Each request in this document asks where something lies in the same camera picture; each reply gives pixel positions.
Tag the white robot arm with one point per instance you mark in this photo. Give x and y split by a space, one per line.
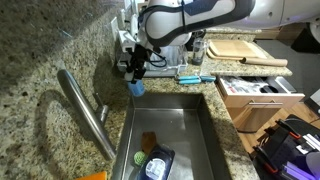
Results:
171 22

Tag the dark blue detergent bottle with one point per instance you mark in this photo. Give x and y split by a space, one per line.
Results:
158 164

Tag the wooden drawer with handle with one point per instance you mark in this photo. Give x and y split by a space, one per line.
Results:
251 102

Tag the brown sponge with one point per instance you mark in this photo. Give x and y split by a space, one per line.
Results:
148 141

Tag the steel kitchen faucet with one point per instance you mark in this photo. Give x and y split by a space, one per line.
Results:
91 122

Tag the teal handled scissors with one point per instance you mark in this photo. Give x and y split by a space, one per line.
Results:
187 80

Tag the white wall outlet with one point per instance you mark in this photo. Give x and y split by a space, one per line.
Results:
114 28

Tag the wooden rolling pin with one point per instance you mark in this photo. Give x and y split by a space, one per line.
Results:
265 62

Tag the white dish rack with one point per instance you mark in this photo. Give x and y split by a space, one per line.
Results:
169 62

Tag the blue soap pump bottle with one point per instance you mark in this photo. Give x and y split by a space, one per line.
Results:
135 84

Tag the wooden cutting board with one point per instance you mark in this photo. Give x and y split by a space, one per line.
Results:
233 50

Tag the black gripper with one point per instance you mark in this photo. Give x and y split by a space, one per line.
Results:
135 67

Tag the clear plastic cup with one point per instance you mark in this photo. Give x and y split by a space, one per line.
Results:
198 51

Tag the orange black clamp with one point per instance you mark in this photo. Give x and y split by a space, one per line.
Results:
286 126
264 159

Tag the orange sponge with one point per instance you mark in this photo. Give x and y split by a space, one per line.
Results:
97 176

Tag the stainless steel sink basin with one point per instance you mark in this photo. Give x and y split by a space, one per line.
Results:
180 122

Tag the green scrubber ball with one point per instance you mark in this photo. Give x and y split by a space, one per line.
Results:
139 158

